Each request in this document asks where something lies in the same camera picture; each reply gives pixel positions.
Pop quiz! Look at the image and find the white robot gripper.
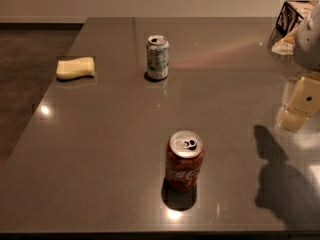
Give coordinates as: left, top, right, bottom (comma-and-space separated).
278, 3, 320, 132

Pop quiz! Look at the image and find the red coke can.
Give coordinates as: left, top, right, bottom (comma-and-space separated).
165, 130, 204, 192

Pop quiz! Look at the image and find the green and white soda can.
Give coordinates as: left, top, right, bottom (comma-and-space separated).
146, 34, 169, 80

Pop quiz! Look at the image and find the white snack packet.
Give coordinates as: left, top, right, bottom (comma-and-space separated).
271, 28, 297, 55

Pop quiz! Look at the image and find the yellow sponge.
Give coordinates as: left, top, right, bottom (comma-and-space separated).
56, 57, 95, 80

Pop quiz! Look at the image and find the black wire basket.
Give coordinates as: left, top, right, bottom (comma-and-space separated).
276, 0, 314, 36

